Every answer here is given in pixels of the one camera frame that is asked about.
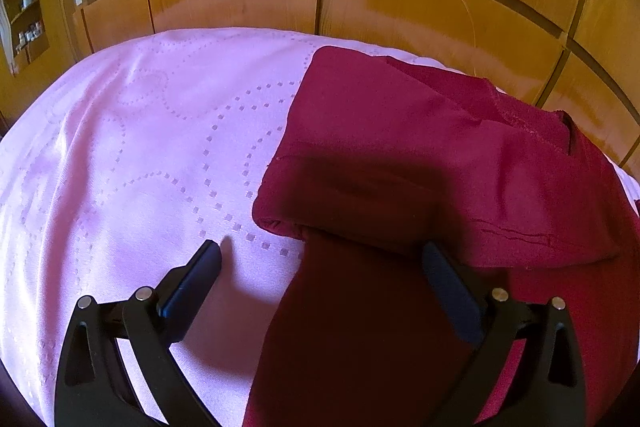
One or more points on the wooden shelf unit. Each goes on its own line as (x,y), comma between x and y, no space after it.
(25,22)

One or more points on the dark red pants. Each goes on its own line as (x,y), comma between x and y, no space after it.
(400,132)

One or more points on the pink quilted bedspread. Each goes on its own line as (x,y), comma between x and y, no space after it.
(125,157)

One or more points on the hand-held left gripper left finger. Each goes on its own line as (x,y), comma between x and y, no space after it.
(192,287)

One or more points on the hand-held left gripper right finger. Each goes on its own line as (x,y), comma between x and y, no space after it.
(450,292)

